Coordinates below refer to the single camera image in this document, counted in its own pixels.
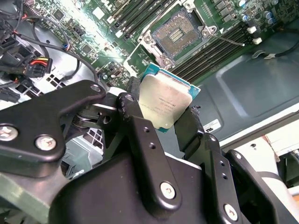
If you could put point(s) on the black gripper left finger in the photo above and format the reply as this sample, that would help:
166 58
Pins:
149 149

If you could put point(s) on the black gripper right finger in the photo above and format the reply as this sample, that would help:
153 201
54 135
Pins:
217 168

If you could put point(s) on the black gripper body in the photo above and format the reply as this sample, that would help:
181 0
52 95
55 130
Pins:
105 198

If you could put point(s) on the silver CPU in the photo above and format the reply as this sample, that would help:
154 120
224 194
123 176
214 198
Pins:
163 100

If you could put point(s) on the metal socket cover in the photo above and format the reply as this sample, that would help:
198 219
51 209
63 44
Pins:
130 65

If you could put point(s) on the metal locking lever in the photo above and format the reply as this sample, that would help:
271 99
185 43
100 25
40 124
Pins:
230 40

